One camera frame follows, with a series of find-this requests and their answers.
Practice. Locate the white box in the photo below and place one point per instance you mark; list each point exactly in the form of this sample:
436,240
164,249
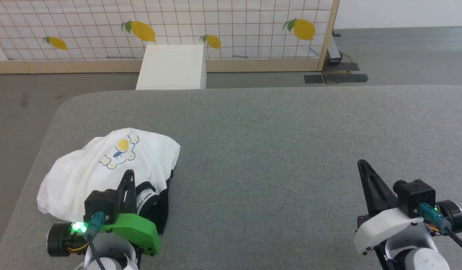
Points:
173,67

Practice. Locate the white and black t-shirt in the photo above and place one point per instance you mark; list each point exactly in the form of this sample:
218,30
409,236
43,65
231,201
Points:
84,168

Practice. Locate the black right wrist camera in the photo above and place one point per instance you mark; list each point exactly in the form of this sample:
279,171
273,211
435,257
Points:
416,195

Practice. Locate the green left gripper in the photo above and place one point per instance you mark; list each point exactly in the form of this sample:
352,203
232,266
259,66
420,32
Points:
137,228

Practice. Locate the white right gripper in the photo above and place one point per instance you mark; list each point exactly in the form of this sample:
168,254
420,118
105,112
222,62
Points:
384,225

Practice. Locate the white partition panel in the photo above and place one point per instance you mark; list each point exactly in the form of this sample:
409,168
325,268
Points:
403,13

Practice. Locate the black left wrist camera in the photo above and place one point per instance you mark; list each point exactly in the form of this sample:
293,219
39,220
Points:
99,202

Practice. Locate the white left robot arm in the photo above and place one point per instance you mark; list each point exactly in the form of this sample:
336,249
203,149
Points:
60,240

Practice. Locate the large black floor plate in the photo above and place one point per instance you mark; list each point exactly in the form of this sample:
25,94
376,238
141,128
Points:
343,77

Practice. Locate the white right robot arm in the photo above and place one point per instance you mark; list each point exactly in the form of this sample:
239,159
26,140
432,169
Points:
422,258

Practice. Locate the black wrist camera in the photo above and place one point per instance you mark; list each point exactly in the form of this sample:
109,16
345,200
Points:
416,195
99,202

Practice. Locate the lemon print partition screen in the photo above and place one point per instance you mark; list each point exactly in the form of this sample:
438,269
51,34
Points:
84,22

